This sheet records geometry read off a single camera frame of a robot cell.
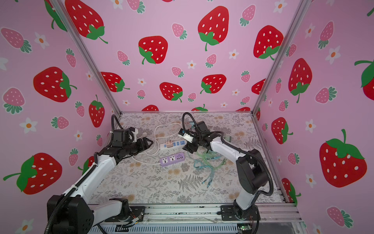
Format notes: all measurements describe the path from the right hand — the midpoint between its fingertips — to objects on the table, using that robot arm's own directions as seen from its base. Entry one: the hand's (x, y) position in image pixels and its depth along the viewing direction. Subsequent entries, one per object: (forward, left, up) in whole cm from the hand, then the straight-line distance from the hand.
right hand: (186, 141), depth 89 cm
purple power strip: (-9, +8, -9) cm, 15 cm away
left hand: (-7, +21, +4) cm, 22 cm away
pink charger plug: (0, +11, -5) cm, 12 cm away
